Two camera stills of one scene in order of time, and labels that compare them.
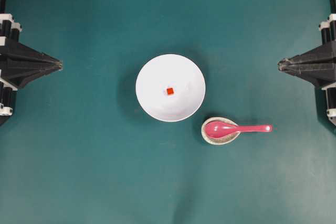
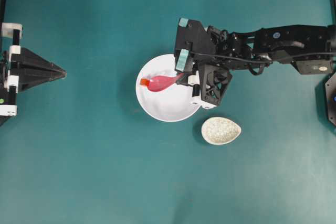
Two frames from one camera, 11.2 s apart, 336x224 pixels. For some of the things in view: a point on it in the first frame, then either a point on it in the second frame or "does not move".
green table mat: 81,149 does not move
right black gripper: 318,65 -> 209,68
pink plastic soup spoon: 222,129 -> 160,83
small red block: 170,91 -> 145,82
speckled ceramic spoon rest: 220,141 does not move
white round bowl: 166,71 does not move
